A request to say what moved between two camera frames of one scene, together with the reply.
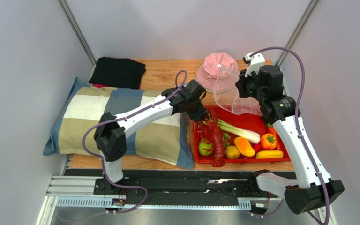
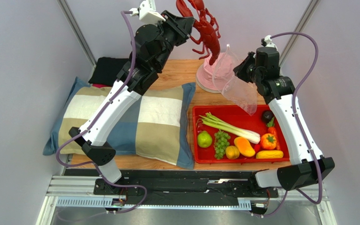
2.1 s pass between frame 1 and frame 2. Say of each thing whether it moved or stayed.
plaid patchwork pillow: stayed
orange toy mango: stayed
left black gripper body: moved
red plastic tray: stayed
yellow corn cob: stayed
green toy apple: moved
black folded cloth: stayed
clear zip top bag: moved
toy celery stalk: stayed
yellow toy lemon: stayed
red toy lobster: moved
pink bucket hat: stayed
